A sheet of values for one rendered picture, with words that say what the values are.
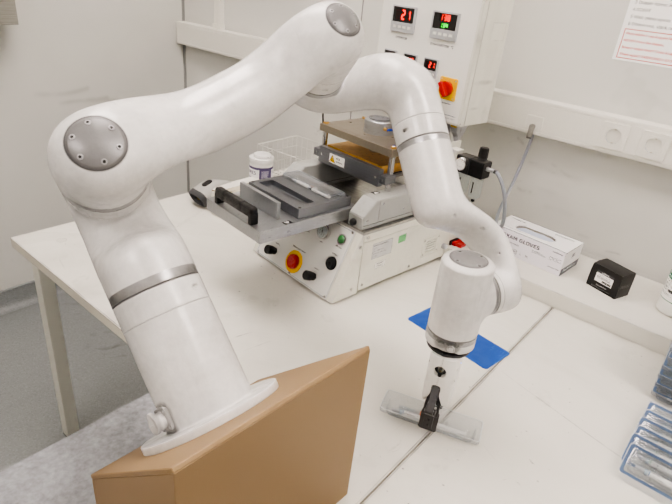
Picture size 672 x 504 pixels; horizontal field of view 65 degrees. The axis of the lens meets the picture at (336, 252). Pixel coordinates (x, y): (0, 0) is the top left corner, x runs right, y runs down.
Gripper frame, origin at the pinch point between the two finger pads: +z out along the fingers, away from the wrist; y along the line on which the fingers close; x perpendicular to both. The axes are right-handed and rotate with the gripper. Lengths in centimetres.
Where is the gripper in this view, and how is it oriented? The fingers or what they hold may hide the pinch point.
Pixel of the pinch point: (432, 409)
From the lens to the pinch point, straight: 103.3
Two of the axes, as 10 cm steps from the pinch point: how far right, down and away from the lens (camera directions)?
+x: -9.2, -2.5, 2.9
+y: 3.7, -3.9, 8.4
